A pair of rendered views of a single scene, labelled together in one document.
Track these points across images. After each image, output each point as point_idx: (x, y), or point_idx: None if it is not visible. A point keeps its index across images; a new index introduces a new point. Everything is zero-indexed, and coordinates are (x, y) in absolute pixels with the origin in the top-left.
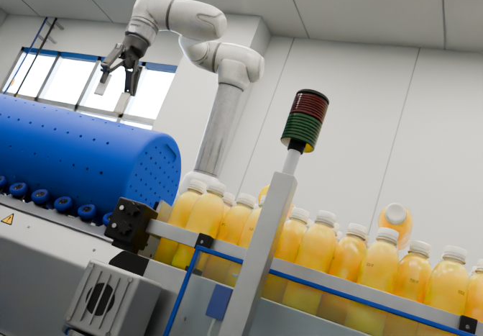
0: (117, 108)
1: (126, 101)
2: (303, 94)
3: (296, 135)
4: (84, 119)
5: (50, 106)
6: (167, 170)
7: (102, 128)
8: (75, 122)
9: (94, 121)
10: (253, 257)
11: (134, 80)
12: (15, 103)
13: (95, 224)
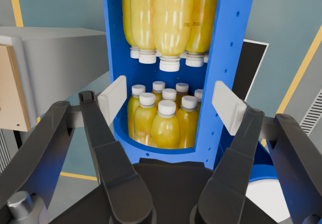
0: (124, 93)
1: (111, 86)
2: None
3: None
4: (232, 57)
5: (206, 135)
6: None
7: (248, 5)
8: (236, 59)
9: (237, 34)
10: None
11: (56, 151)
12: (211, 161)
13: (28, 106)
